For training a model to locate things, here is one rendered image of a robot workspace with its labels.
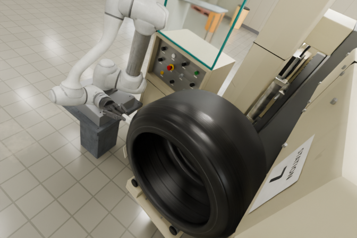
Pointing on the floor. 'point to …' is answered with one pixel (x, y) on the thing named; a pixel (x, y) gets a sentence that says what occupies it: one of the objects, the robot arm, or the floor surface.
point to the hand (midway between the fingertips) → (127, 119)
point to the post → (285, 32)
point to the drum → (241, 17)
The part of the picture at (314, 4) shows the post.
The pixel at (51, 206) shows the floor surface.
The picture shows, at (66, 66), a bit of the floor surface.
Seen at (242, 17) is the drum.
